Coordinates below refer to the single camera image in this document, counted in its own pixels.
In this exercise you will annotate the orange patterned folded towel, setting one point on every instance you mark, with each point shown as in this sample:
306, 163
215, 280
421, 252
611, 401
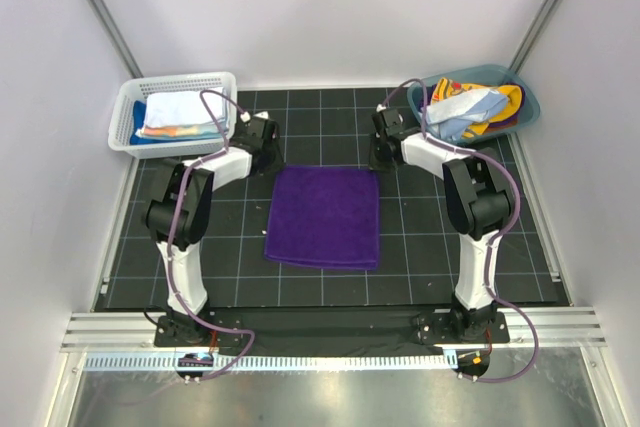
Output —
189, 132

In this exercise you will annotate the teal plastic bin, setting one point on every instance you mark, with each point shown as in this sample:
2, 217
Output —
490, 75

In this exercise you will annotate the aluminium frame post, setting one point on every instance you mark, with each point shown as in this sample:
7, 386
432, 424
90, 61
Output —
536, 28
111, 29

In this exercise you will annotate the white slotted cable duct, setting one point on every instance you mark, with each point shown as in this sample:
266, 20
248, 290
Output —
195, 362

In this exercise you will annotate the light blue folded towel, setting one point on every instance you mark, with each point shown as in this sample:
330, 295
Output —
184, 108

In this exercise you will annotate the aluminium rail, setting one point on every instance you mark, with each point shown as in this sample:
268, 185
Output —
555, 327

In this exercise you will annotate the white plastic basket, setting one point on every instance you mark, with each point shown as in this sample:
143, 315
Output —
121, 125

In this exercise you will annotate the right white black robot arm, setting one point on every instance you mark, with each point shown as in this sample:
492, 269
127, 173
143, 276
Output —
482, 204

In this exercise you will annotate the right aluminium frame post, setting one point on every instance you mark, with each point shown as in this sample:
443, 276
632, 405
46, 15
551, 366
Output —
536, 28

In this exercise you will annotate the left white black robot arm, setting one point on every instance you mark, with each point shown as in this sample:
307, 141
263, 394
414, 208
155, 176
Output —
177, 217

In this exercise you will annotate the yellow purple patterned towel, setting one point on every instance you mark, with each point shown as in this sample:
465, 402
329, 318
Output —
447, 87

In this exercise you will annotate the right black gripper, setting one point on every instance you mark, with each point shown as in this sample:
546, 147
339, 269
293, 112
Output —
377, 165

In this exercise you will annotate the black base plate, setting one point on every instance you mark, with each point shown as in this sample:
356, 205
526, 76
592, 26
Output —
333, 330

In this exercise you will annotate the left aluminium frame post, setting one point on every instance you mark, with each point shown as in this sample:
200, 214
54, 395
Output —
111, 29

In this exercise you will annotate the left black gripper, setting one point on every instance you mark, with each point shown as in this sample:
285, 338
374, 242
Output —
277, 164

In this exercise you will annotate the light blue white towel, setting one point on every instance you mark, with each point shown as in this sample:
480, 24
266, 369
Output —
463, 117

